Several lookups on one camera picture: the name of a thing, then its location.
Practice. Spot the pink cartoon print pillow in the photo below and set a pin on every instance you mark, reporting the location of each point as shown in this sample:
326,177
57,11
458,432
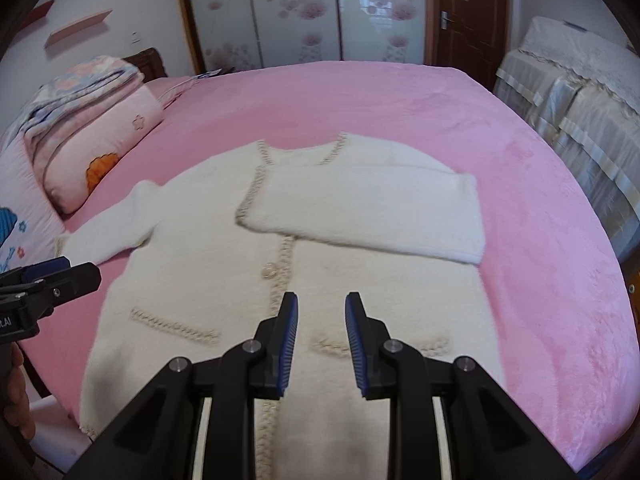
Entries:
25,195

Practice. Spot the brown wooden door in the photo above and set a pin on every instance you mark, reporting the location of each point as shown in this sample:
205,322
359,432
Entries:
470,45

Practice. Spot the pink fleece bed blanket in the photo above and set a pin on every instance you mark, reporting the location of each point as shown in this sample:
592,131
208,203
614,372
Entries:
525,210

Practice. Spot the red wall shelf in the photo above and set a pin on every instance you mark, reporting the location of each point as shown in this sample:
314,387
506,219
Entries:
37,12

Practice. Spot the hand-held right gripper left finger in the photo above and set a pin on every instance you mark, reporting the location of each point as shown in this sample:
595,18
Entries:
289,345

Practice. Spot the folded floral quilt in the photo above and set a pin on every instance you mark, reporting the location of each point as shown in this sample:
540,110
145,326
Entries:
80,85

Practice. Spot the person's left hand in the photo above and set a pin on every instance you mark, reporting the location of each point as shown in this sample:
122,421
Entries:
19,400

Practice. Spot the printed paper bundle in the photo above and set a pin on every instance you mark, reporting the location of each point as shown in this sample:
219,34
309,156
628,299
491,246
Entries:
212,73

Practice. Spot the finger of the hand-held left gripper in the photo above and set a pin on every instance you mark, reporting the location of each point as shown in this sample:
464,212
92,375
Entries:
47,269
75,280

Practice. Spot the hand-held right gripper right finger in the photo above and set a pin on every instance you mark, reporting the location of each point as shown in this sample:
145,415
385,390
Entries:
356,347

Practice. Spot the floral sliding door wardrobe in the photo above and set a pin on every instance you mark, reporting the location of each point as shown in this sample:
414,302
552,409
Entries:
300,10

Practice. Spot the pink flower pillow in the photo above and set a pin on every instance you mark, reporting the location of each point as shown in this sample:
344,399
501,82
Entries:
105,130

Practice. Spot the dark wooden headboard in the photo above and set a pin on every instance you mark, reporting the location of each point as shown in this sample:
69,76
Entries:
150,62

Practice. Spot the pink wall shelf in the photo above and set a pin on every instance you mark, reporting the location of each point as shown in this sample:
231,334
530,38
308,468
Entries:
80,27

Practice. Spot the white knit cardigan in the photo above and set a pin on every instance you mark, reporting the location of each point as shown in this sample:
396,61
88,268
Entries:
200,260

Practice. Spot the white lace covered furniture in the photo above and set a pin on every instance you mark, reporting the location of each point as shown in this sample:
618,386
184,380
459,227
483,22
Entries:
575,110

